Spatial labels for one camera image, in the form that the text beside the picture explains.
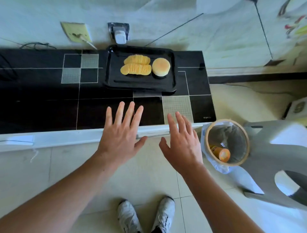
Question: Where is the ridged yellow bread loaf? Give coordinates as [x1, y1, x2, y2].
[123, 54, 151, 65]
[120, 63, 152, 76]

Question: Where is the white box with print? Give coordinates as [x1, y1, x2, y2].
[284, 97, 307, 121]

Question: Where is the person's left white shoe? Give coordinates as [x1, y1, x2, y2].
[117, 199, 143, 233]

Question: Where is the person's right hand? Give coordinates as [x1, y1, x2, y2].
[159, 111, 204, 175]

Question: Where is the grey plastic stool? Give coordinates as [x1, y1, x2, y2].
[242, 120, 307, 210]

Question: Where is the round pale bun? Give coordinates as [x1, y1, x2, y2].
[152, 58, 171, 77]

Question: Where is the person's right white shoe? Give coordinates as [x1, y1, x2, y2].
[151, 196, 176, 233]

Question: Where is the person's left forearm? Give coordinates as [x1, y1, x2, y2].
[0, 151, 120, 233]

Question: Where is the white plastic bin liner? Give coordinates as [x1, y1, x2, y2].
[201, 121, 265, 195]

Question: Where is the orange can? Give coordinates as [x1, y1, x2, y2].
[209, 145, 231, 163]

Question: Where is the black cable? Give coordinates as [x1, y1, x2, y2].
[20, 42, 57, 50]

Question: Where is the yellowed wall socket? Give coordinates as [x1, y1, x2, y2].
[60, 22, 92, 44]

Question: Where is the black baking tray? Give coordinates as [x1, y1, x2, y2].
[104, 45, 178, 94]

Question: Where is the person's left hand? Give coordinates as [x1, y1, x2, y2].
[97, 101, 148, 166]

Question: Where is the person's white shoe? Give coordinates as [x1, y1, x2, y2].
[117, 199, 143, 233]
[151, 196, 176, 233]

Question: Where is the person's right forearm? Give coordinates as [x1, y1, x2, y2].
[179, 162, 265, 233]

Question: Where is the round wooden-rim waste bin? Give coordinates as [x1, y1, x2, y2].
[205, 119, 250, 167]

